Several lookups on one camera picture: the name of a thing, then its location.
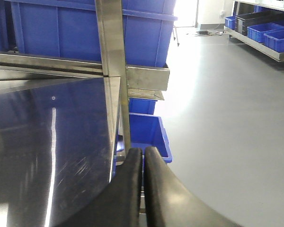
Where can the stainless steel rack frame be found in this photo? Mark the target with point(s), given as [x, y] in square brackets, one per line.
[136, 81]

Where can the blue bin on far shelf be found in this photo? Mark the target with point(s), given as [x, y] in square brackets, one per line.
[275, 40]
[256, 32]

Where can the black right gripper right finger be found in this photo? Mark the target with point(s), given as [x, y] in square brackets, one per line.
[169, 203]

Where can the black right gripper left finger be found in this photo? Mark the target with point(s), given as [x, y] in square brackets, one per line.
[85, 196]

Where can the distant steel shelf rack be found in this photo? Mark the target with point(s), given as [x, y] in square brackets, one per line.
[241, 7]

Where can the large blue bin on rack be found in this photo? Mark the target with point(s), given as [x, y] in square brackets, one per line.
[68, 29]

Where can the small blue bin far shelf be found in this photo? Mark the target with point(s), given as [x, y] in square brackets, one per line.
[230, 22]

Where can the blue bin under table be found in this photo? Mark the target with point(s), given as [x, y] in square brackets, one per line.
[148, 131]

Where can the black bin on shelf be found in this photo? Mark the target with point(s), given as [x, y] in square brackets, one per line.
[245, 20]

